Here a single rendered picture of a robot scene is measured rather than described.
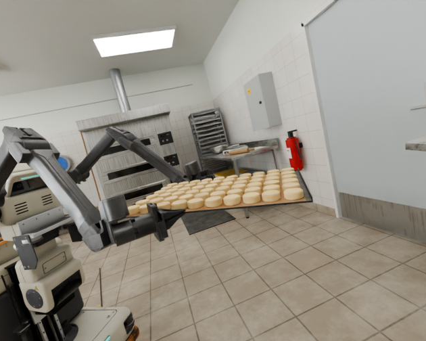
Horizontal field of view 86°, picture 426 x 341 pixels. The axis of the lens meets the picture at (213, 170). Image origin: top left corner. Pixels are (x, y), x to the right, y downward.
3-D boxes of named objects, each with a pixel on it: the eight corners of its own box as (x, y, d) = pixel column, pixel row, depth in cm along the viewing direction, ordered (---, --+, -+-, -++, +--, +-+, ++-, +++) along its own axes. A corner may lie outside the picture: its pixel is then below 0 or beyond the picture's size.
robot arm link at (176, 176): (126, 139, 123) (115, 143, 113) (131, 130, 121) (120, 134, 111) (189, 187, 127) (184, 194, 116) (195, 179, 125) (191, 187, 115)
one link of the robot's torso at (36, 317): (27, 324, 118) (10, 281, 114) (73, 287, 144) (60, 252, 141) (65, 325, 110) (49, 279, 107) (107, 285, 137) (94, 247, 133)
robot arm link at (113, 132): (120, 118, 120) (109, 120, 110) (138, 137, 122) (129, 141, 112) (74, 172, 133) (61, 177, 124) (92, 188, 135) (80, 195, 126)
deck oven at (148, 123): (111, 235, 398) (74, 121, 372) (120, 216, 513) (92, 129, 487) (196, 208, 435) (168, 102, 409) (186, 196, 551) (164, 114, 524)
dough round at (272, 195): (259, 199, 65) (257, 193, 65) (273, 195, 67) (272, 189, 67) (268, 203, 61) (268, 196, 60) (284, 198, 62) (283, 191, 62)
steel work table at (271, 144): (210, 195, 497) (199, 152, 484) (240, 187, 514) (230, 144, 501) (245, 219, 314) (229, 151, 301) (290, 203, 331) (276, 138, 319)
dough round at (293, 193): (300, 193, 64) (299, 186, 64) (305, 198, 59) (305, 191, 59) (282, 195, 65) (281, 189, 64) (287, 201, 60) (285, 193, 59)
